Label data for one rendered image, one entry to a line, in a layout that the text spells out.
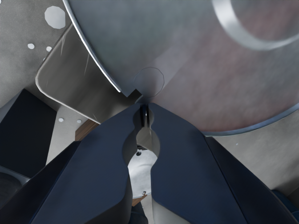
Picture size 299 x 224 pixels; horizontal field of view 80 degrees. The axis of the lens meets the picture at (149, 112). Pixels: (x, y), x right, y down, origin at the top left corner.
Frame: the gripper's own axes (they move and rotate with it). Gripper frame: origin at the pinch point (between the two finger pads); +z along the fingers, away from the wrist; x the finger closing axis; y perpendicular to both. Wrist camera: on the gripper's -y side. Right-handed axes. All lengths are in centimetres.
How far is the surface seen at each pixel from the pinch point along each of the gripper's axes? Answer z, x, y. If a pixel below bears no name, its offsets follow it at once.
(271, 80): 5.2, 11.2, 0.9
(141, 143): 1.4, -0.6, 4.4
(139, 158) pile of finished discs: 41, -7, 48
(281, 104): 6.0, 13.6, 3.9
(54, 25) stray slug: 12.1, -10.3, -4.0
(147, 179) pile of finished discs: 41, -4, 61
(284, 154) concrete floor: 130, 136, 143
